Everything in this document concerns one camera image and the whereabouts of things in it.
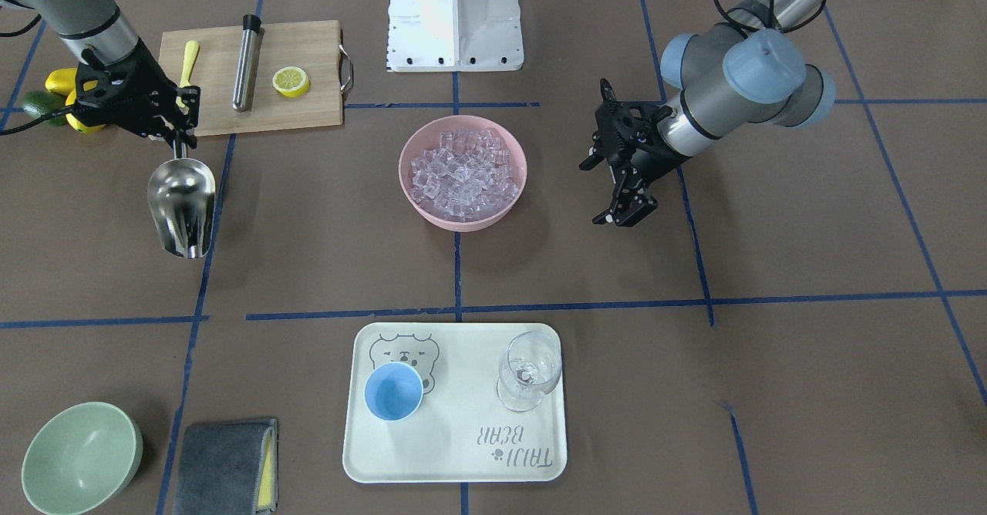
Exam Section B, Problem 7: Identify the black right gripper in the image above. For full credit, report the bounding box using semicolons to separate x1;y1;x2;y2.
72;39;200;160

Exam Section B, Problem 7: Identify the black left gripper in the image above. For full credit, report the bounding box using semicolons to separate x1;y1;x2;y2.
579;77;689;227

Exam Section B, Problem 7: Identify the metal ice scoop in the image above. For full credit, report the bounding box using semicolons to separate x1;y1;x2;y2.
146;138;218;260

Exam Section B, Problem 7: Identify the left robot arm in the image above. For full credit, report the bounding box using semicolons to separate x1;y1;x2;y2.
579;0;837;227

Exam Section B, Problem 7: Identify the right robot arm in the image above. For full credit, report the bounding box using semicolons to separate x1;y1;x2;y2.
3;0;200;159

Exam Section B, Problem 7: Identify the pile of clear ice cubes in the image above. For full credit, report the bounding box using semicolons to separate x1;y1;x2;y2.
406;127;521;223

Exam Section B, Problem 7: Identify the light blue plastic cup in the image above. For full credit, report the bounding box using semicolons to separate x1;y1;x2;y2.
363;362;424;422

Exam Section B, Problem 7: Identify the steel cylinder muddler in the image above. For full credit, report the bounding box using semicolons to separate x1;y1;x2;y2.
231;14;262;113

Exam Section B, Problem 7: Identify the yellow plastic knife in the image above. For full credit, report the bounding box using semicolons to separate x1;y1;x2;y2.
179;40;200;89

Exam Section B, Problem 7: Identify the half lemon slice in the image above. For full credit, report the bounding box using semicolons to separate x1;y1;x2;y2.
271;66;311;98

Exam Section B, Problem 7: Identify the whole yellow lemon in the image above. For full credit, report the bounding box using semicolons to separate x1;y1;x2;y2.
45;66;77;98

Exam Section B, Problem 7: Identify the green lime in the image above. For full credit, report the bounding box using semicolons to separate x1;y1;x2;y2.
21;90;65;119

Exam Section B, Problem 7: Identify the wooden cutting board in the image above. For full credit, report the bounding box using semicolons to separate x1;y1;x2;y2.
158;20;343;138

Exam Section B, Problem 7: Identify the pink bowl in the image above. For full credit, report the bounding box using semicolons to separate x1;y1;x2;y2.
398;115;527;233

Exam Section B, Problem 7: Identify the clear wine glass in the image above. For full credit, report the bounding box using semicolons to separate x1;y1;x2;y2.
497;330;563;412

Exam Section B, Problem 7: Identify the cream bear tray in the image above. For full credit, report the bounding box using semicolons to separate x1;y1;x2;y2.
342;322;568;483

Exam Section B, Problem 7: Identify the grey folded cloth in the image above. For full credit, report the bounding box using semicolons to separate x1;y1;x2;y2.
173;418;278;514

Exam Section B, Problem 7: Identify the green bowl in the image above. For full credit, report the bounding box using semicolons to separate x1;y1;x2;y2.
21;402;143;514

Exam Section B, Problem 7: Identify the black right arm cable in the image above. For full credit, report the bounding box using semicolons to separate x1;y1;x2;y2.
0;14;78;136

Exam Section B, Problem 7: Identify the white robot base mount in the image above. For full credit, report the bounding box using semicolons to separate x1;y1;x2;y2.
386;0;525;72

